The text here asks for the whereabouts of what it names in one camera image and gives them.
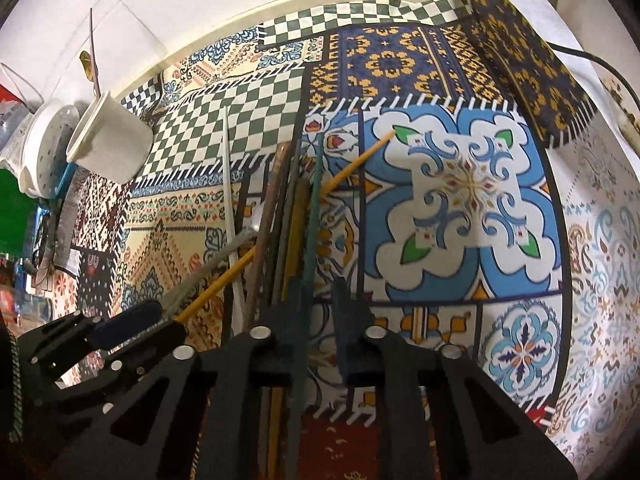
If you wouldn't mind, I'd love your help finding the clear plastic container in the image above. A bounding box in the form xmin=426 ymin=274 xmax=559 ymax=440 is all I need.
xmin=0 ymin=62 xmax=42 ymax=163

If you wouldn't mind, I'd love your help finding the dark green chopstick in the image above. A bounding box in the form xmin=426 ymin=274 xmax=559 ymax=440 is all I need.
xmin=292 ymin=142 xmax=323 ymax=413

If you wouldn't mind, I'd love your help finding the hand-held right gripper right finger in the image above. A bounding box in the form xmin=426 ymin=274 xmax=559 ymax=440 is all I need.
xmin=332 ymin=277 xmax=578 ymax=480

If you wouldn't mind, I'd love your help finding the brown chopstick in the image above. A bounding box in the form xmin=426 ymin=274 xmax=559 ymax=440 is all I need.
xmin=242 ymin=142 xmax=292 ymax=331

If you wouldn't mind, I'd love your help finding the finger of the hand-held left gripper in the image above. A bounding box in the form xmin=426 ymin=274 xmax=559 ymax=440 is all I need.
xmin=92 ymin=300 xmax=187 ymax=357
xmin=31 ymin=311 xmax=103 ymax=378

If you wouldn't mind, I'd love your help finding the green box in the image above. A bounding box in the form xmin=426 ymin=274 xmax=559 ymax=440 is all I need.
xmin=0 ymin=167 xmax=40 ymax=257

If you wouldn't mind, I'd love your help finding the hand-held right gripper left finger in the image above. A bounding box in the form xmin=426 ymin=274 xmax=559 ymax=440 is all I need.
xmin=47 ymin=277 xmax=313 ymax=480

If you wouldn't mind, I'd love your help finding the thin brown stick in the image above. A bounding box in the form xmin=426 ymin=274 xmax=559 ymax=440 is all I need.
xmin=89 ymin=8 xmax=102 ymax=98

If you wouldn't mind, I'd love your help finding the yellow chopstick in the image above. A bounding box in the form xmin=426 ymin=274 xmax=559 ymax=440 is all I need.
xmin=176 ymin=130 xmax=397 ymax=322

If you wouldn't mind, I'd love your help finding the dark grey chopstick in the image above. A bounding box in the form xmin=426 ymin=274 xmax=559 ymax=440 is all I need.
xmin=262 ymin=142 xmax=306 ymax=308

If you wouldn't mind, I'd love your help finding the silver metal chopstick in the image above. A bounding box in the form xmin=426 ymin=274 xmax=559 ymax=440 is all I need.
xmin=160 ymin=230 xmax=258 ymax=311

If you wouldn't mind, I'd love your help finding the white cup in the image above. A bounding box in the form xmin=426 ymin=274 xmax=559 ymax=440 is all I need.
xmin=66 ymin=90 xmax=154 ymax=186

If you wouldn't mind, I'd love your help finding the white perforated round lid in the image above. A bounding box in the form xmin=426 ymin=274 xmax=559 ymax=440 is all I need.
xmin=19 ymin=100 xmax=81 ymax=197

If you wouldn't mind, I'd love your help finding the black power cable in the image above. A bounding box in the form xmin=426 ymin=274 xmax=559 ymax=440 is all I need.
xmin=549 ymin=42 xmax=640 ymax=111

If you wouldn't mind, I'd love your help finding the patterned patchwork tablecloth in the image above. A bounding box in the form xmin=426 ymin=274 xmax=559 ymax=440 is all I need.
xmin=50 ymin=0 xmax=640 ymax=480

